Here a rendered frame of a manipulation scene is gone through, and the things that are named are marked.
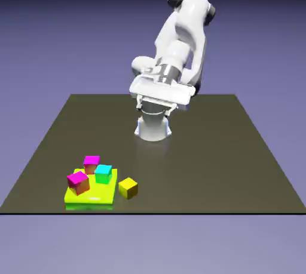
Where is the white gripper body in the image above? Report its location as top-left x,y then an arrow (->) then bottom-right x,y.
128,74 -> 196,106

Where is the small magenta cube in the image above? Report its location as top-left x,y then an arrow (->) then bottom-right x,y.
66,170 -> 91,196
83,155 -> 101,175

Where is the small cyan cube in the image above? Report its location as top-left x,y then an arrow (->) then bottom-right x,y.
94,164 -> 113,185

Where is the small yellow cube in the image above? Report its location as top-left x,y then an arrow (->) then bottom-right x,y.
118,177 -> 139,200

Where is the large yellow-green box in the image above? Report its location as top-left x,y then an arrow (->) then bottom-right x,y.
63,168 -> 118,211

